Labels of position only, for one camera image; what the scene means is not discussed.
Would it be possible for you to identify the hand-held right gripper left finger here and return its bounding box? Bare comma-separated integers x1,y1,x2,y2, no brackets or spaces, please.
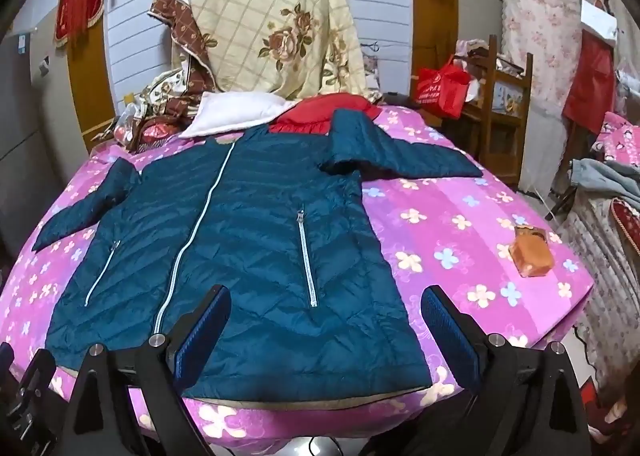
62,284,233,456

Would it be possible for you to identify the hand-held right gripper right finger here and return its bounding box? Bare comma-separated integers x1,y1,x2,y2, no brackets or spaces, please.
420,285,594,456

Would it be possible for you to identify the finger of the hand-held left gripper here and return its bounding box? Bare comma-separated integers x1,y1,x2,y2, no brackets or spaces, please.
0,342,57,456

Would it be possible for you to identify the blue puffer jacket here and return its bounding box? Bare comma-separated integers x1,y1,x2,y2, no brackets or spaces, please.
31,108,485,402

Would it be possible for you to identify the orange pouch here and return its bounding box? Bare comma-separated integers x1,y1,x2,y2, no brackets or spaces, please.
507,224,555,278

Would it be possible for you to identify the pink floral blanket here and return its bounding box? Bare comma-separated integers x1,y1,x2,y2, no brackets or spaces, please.
0,103,601,453

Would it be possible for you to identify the white quilted cover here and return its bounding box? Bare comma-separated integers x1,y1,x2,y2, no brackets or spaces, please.
550,186,640,389

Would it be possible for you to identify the grey blanket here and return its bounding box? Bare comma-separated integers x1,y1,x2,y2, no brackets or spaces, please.
570,158,640,213

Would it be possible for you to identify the white cloth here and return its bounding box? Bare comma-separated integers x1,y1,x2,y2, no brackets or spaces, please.
178,90,299,139

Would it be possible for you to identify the wooden chair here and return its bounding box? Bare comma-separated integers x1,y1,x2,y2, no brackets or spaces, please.
456,34,535,187

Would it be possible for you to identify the grey refrigerator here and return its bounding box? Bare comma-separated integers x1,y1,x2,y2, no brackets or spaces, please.
0,27,97,259

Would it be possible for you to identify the red shopping bag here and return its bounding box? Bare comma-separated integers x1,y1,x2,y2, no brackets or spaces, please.
413,54,474,120

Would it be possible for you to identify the red garment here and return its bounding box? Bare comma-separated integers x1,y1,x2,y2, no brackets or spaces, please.
269,93,382,136

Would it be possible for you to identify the pink printed cloth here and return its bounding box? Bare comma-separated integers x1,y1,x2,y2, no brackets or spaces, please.
590,111,640,168

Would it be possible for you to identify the red hanging cloth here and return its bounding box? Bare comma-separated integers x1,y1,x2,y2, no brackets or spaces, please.
562,30,617,135

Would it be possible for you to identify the brown patterned quilt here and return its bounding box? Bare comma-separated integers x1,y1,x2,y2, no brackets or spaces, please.
113,0,222,153

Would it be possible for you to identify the pink floral curtain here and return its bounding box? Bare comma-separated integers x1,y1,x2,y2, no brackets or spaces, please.
499,0,587,187

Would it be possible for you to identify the yellow floral quilt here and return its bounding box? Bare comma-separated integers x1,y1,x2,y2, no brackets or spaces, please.
149,0,384,105

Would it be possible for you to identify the black cable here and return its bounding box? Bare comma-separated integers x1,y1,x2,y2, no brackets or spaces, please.
299,435,353,456

